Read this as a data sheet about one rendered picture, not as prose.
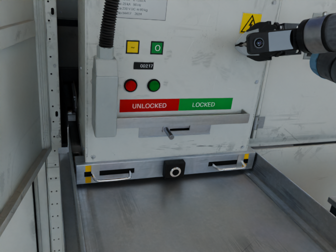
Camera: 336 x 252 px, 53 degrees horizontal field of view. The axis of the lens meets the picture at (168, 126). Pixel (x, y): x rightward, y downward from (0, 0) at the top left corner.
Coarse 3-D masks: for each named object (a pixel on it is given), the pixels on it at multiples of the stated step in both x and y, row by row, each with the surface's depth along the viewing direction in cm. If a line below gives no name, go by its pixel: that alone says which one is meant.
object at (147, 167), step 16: (80, 160) 90; (112, 160) 92; (128, 160) 93; (144, 160) 94; (160, 160) 96; (192, 160) 99; (208, 160) 101; (224, 160) 103; (80, 176) 90; (112, 176) 93; (144, 176) 96; (160, 176) 98
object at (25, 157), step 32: (0, 0) 70; (32, 0) 90; (0, 32) 67; (32, 32) 86; (0, 64) 72; (32, 64) 93; (0, 96) 73; (32, 96) 95; (0, 128) 74; (32, 128) 96; (0, 160) 75; (32, 160) 98; (0, 192) 76; (0, 224) 73
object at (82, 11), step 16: (80, 0) 83; (80, 16) 85; (80, 32) 87; (80, 48) 89; (80, 64) 92; (80, 80) 94; (80, 96) 96; (80, 112) 99; (80, 128) 102; (176, 128) 97
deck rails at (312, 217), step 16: (256, 160) 106; (256, 176) 105; (272, 176) 98; (80, 192) 89; (272, 192) 97; (288, 192) 92; (304, 192) 86; (80, 208) 83; (288, 208) 90; (304, 208) 86; (320, 208) 81; (80, 224) 67; (304, 224) 84; (320, 224) 81; (80, 240) 69; (96, 240) 73; (320, 240) 79
